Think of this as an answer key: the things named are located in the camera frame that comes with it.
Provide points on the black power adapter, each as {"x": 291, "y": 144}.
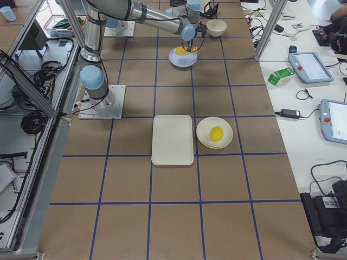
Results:
{"x": 289, "y": 113}

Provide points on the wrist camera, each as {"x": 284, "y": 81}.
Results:
{"x": 202, "y": 28}

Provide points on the aluminium frame post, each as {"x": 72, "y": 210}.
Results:
{"x": 272, "y": 22}

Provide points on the green white carton box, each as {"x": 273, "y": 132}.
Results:
{"x": 280, "y": 77}

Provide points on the yellow lemon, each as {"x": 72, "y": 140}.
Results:
{"x": 216, "y": 134}

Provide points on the near blue teach pendant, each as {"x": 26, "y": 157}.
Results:
{"x": 333, "y": 120}

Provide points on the far blue teach pendant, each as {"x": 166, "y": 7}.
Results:
{"x": 309, "y": 67}

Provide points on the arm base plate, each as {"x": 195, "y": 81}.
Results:
{"x": 129, "y": 32}
{"x": 111, "y": 107}

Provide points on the white rectangular tray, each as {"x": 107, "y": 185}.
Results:
{"x": 172, "y": 140}

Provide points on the black plate rack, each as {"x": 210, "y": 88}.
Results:
{"x": 210, "y": 14}

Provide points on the blue teach pendant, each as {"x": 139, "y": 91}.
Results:
{"x": 309, "y": 67}
{"x": 333, "y": 120}

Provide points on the light blue cup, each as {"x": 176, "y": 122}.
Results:
{"x": 7, "y": 12}

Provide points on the blue plate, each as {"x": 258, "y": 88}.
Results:
{"x": 182, "y": 60}

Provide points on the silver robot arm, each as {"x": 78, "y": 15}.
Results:
{"x": 116, "y": 24}
{"x": 99, "y": 72}

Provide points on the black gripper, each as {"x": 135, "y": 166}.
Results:
{"x": 190, "y": 43}

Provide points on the cream round plate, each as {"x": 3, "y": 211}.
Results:
{"x": 203, "y": 130}

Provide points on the black phone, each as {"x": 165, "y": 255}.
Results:
{"x": 279, "y": 28}

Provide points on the cream bowl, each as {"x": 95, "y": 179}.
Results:
{"x": 216, "y": 27}

